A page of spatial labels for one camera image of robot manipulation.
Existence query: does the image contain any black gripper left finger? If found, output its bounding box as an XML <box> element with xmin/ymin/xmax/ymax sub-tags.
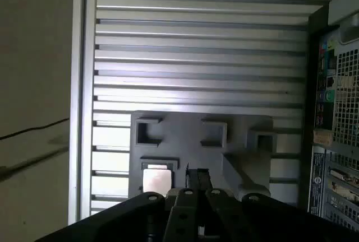
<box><xmin>36</xmin><ymin>168</ymin><xmax>199</xmax><ymax>242</ymax></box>

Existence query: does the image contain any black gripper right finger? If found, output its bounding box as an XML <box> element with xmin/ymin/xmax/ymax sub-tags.
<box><xmin>197</xmin><ymin>168</ymin><xmax>359</xmax><ymax>242</ymax></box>

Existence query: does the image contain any silver CPU with green edge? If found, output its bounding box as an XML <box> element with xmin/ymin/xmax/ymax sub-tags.
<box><xmin>142</xmin><ymin>168</ymin><xmax>172</xmax><ymax>194</ymax></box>

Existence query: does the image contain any grey plastic parts rack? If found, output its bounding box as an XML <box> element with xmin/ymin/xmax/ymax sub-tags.
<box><xmin>127</xmin><ymin>110</ymin><xmax>277</xmax><ymax>206</ymax></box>

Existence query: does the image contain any white printed case label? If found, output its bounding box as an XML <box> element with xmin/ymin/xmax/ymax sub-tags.
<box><xmin>307</xmin><ymin>145</ymin><xmax>328</xmax><ymax>217</ymax></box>

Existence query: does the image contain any orange case sticker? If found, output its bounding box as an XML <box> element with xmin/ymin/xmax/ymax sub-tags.
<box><xmin>312</xmin><ymin>129</ymin><xmax>333</xmax><ymax>145</ymax></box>

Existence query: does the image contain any grey metal rod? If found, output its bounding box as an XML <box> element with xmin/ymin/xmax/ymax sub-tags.
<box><xmin>0</xmin><ymin>139</ymin><xmax>70</xmax><ymax>181</ymax></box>

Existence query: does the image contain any aluminium table frame rail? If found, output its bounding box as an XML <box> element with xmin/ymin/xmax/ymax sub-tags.
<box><xmin>68</xmin><ymin>0</ymin><xmax>98</xmax><ymax>225</ymax></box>

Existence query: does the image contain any thin black cable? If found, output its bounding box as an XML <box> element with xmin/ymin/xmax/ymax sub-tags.
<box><xmin>0</xmin><ymin>118</ymin><xmax>70</xmax><ymax>141</ymax></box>

